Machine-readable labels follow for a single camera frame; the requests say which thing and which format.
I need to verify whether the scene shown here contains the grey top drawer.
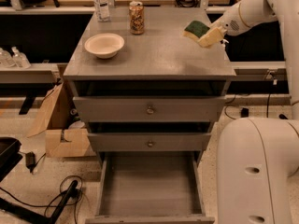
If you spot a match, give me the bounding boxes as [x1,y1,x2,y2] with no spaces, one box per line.
[73,96,224,122]

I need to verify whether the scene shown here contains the left clear sanitizer bottle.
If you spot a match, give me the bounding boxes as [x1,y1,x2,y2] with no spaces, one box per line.
[0,48,15,67]

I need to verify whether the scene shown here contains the grey middle drawer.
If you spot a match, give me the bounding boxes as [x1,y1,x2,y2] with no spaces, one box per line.
[88,133,210,152]

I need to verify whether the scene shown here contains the black coiled cable left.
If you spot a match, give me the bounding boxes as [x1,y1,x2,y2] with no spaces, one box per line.
[0,175,86,224]

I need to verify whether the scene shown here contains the grey open bottom drawer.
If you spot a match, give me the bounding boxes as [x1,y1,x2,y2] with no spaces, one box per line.
[85,152,215,224]

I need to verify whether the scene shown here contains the green yellow sponge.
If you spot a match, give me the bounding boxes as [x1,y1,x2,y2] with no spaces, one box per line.
[183,21,209,42]

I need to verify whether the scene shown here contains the open cardboard box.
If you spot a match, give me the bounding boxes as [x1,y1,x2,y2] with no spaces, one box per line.
[26,63,96,159]

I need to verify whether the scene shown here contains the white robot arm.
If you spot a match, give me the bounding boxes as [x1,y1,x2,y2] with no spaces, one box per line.
[199,0,299,224]

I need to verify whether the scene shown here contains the grey wooden drawer cabinet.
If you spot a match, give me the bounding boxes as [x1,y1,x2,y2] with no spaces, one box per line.
[63,6,237,167]

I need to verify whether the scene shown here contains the clear plastic water bottle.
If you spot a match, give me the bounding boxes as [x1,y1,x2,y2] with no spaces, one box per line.
[93,0,110,21]

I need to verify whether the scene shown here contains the patterned drink can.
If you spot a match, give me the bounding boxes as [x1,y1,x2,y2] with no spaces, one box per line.
[129,1,145,35]

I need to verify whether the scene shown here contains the black stand base left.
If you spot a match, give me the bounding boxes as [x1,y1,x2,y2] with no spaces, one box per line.
[0,179,79,224]

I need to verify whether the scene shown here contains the black floor cable right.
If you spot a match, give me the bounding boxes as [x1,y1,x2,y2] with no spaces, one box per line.
[223,81,275,120]

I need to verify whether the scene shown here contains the black power adapter right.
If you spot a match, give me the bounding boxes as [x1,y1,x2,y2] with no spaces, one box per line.
[241,108,249,118]

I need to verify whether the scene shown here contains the black power adapter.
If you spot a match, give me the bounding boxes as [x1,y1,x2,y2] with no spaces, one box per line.
[241,108,249,118]
[25,152,36,172]

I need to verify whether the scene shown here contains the black bin left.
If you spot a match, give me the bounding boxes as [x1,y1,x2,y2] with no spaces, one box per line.
[0,137,22,182]

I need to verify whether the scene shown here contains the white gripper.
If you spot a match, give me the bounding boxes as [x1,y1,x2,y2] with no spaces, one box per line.
[198,3,249,48]

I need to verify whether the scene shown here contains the clear sanitizer bottle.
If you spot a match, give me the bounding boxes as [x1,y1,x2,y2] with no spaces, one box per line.
[12,47,31,69]
[0,48,15,67]

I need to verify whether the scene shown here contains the black power adapter left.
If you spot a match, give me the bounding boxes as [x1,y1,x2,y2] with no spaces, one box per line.
[25,152,36,172]

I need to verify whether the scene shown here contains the white pump dispenser top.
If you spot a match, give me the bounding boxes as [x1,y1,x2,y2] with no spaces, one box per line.
[221,39,229,49]

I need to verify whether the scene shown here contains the right clear sanitizer bottle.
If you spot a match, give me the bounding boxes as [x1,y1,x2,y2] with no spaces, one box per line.
[12,47,31,69]

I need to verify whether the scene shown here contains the white paper bowl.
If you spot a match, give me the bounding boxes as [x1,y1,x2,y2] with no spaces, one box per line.
[84,33,124,59]

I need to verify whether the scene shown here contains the black stand leg right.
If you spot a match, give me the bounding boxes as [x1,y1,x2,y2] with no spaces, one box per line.
[278,114,288,119]

